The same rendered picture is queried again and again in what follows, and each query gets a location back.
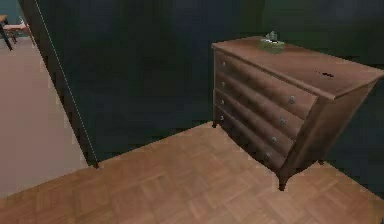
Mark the brown wooden chest of drawers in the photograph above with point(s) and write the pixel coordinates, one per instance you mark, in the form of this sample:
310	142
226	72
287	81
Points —
266	100

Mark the green tissue box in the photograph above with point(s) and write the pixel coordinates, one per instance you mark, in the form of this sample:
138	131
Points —
272	45

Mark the brown wooden chair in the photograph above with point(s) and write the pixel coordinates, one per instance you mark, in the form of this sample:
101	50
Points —
16	29

